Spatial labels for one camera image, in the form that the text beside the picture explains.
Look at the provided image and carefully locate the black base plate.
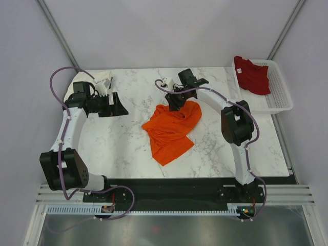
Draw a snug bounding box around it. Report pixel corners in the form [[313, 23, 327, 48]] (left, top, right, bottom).
[[83, 178, 264, 212]]

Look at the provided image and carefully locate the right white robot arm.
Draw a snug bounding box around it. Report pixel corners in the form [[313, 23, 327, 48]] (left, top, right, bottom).
[[155, 69, 259, 202]]

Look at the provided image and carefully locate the red t shirt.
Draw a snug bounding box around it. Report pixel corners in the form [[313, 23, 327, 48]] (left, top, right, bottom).
[[233, 56, 271, 96]]

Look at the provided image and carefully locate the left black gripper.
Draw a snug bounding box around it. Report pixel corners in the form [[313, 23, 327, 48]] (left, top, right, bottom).
[[89, 92, 128, 118]]

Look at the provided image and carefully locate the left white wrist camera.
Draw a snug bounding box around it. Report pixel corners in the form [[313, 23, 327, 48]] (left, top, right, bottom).
[[93, 77, 112, 96]]

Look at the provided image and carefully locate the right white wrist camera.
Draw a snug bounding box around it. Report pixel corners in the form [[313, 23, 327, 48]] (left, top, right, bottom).
[[159, 77, 174, 91]]

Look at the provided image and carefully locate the folded white t shirt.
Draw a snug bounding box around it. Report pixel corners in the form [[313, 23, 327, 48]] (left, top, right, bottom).
[[64, 70, 113, 101]]

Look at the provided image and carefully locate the white plastic basket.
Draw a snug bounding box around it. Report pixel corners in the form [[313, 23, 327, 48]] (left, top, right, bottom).
[[232, 59, 293, 114]]

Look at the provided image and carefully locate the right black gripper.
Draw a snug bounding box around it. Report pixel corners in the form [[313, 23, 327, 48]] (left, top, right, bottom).
[[165, 86, 191, 112]]

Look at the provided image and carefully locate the orange t shirt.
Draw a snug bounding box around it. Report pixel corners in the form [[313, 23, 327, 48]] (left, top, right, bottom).
[[142, 101, 202, 166]]

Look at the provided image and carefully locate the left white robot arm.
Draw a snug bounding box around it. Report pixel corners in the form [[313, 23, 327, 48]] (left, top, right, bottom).
[[39, 81, 129, 201]]

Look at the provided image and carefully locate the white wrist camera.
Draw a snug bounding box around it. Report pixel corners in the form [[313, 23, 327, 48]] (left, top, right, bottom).
[[93, 77, 112, 96], [159, 77, 174, 91]]

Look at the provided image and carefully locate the aluminium rail frame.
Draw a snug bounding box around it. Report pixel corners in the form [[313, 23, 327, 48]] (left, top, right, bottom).
[[36, 184, 315, 205]]

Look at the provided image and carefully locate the white slotted cable duct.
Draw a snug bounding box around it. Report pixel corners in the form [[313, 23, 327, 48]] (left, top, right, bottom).
[[47, 204, 254, 216]]

